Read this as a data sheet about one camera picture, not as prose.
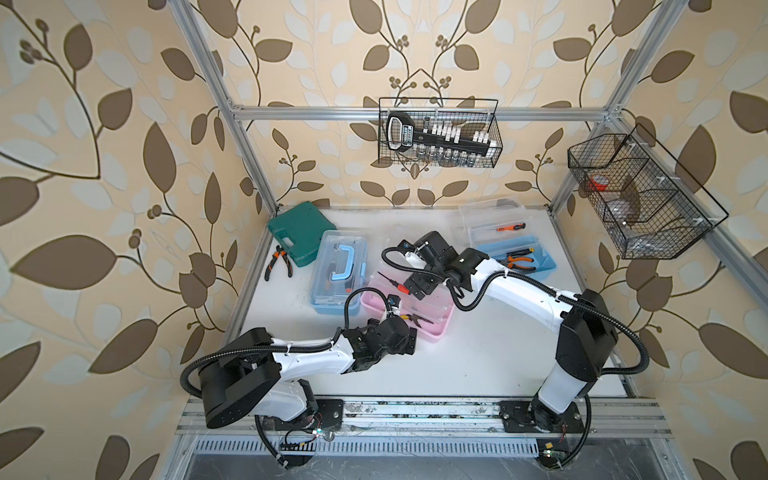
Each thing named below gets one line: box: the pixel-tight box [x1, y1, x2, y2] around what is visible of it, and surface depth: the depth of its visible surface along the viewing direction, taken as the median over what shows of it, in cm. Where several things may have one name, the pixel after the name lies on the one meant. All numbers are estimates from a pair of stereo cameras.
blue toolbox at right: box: [459, 199, 557, 275], surface depth 105 cm
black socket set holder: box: [386, 111, 500, 157], surface depth 85 cm
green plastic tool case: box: [267, 201, 337, 267], surface depth 111 cm
